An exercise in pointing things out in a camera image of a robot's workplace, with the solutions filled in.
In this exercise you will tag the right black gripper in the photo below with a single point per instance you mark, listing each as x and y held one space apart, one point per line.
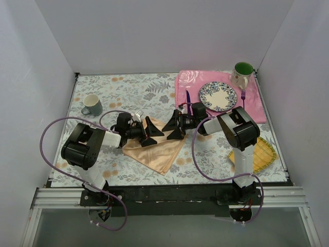
178 123

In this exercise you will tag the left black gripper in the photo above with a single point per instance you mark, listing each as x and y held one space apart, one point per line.
144 131

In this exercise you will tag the orange satin napkin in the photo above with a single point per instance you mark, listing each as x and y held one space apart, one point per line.
159 157

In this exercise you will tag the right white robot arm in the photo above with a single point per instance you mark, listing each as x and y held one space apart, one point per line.
240 131

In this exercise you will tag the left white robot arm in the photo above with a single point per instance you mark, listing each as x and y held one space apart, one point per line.
82 148

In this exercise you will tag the grey mug white inside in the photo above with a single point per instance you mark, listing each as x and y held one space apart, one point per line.
92 105

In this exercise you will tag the floral mug green inside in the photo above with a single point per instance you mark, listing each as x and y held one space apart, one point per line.
241 74

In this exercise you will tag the purple knife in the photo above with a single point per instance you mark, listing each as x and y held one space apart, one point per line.
189 99

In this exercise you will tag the blue floral plate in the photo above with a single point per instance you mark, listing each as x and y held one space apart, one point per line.
218 96

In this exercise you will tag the purple fork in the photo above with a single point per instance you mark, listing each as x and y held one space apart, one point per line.
243 97

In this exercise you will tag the yellow bamboo mat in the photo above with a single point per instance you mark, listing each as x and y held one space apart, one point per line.
263 155

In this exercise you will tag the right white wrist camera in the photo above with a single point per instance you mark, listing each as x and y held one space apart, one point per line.
181 109

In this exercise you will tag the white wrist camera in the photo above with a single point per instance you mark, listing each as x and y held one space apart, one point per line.
137 116
181 109

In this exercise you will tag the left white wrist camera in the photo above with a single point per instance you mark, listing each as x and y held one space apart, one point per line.
137 116

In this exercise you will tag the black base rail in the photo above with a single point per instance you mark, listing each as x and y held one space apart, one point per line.
120 209

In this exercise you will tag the aluminium frame rail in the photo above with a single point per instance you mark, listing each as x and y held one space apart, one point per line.
278 196

